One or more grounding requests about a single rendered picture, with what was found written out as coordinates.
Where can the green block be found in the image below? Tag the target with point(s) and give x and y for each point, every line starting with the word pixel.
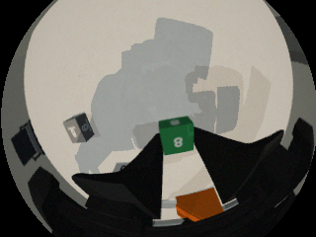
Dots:
pixel 177 135

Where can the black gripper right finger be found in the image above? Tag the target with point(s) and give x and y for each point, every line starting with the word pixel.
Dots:
pixel 231 163

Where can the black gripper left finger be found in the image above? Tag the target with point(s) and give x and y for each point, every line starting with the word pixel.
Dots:
pixel 139 182

